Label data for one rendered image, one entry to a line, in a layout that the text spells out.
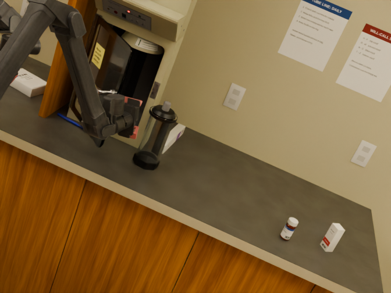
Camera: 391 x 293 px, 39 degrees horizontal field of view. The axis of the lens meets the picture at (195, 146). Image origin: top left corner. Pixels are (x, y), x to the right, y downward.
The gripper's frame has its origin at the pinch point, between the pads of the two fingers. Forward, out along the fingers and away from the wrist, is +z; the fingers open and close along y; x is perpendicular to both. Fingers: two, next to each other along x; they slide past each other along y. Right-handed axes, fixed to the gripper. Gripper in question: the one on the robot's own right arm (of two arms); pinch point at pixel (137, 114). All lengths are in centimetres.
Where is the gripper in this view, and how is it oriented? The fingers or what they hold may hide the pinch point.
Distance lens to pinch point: 196.3
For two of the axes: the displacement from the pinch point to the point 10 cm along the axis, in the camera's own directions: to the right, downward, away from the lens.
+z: 3.6, -2.5, 9.0
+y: 1.6, -9.3, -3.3
